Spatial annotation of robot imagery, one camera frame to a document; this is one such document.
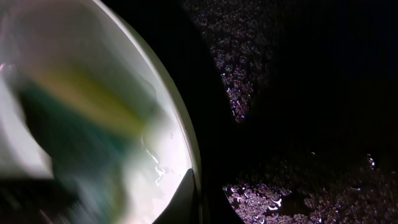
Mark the green yellow sponge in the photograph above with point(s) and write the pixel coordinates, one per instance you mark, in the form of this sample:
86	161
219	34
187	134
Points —
88	132

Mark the light green plate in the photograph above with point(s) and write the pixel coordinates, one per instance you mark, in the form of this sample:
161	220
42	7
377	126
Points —
90	35

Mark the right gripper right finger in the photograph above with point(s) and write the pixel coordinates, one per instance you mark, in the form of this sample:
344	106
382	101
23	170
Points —
218	209

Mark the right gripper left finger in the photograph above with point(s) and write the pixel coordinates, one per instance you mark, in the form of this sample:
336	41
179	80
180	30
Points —
183	207

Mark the round black tray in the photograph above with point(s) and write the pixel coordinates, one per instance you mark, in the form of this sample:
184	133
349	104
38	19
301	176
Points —
294	103

